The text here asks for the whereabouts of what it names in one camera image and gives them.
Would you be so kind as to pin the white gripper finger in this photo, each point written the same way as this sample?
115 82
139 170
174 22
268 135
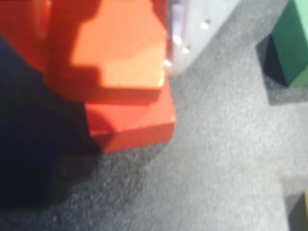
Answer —
197 19

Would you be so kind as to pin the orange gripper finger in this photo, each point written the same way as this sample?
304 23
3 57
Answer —
21 21

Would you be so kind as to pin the orange wooden cube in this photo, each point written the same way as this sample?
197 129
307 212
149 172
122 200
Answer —
120 48

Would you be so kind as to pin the green wooden cube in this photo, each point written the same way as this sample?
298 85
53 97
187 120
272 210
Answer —
293 43

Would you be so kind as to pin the red wooden cube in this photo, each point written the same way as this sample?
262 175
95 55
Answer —
144 130

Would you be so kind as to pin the yellow wooden cube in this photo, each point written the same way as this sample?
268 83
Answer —
306 211

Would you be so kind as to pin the black felt mat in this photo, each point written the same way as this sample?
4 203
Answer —
216 144

